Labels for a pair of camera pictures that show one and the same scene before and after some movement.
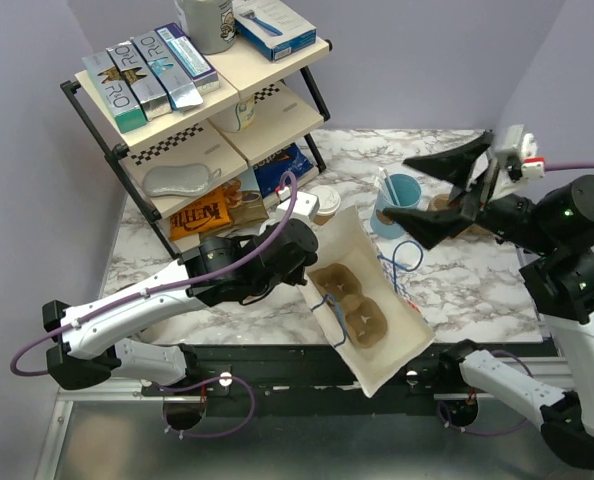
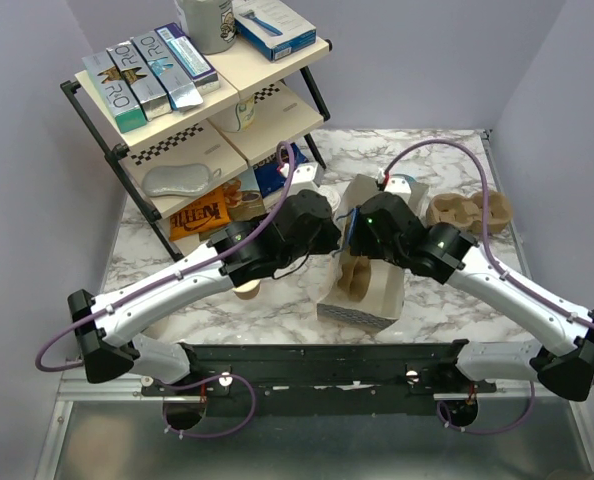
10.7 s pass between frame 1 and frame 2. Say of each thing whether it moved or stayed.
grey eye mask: stayed
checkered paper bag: moved
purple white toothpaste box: stayed
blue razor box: stayed
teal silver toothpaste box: stayed
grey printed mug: stayed
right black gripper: moved
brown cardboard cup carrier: moved
